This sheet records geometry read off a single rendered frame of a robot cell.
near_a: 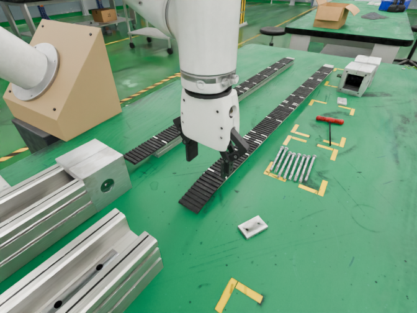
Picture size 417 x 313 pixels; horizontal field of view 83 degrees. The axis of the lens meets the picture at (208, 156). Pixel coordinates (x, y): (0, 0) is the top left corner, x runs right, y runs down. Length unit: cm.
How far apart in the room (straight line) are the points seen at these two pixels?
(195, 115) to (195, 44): 12
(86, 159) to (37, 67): 40
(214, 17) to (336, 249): 42
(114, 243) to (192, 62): 30
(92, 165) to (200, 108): 25
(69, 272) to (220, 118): 31
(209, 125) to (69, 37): 61
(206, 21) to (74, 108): 54
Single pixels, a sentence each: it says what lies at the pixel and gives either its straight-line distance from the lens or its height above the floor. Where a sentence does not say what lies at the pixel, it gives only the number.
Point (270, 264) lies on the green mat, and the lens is 45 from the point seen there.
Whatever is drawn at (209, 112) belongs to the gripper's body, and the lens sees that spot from 37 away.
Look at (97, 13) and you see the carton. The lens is 643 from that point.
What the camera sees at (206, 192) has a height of 81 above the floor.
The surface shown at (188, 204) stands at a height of 80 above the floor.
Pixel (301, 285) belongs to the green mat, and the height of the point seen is 78.
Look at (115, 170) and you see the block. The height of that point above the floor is 85.
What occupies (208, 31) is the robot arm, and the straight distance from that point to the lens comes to 32.
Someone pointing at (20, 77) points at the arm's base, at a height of 94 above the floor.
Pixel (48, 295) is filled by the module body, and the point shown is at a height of 84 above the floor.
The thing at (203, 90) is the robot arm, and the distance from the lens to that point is 34.
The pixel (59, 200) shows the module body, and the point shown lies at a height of 86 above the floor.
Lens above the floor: 117
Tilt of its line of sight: 39 degrees down
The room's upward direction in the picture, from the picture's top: straight up
